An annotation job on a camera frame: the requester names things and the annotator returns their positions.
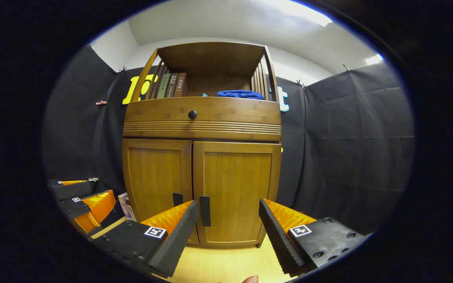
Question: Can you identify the dark brown book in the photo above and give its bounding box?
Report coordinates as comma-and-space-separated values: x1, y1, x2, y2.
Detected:
166, 73, 179, 98

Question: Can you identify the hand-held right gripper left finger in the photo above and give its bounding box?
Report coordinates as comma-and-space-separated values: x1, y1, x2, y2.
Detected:
88, 200, 200, 279

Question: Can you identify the black backdrop cloth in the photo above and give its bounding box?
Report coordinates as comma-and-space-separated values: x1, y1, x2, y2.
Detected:
42, 45, 415, 236

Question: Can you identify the blue folded towel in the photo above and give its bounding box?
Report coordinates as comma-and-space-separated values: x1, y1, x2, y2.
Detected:
216, 90, 265, 100

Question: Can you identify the grey lavender book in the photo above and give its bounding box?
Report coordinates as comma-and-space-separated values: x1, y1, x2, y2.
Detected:
118, 192, 137, 223

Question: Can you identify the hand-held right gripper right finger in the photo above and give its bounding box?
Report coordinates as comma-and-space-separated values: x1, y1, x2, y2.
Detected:
258, 198, 370, 276

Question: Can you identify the reddish brown book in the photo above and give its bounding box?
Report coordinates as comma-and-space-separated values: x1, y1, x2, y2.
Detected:
174, 73, 188, 97

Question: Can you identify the green book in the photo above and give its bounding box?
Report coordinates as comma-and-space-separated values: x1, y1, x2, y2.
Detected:
157, 74, 171, 99

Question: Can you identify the wooden cabinet door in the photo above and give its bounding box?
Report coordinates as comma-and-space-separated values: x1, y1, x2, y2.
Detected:
122, 138, 199, 245
193, 141, 282, 247

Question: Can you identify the wooden double-door shoe cabinet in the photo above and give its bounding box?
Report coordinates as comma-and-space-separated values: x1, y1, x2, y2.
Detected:
122, 41, 283, 249

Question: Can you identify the wooden cabinet drawer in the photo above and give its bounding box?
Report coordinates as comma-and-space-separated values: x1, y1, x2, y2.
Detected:
123, 97, 282, 141

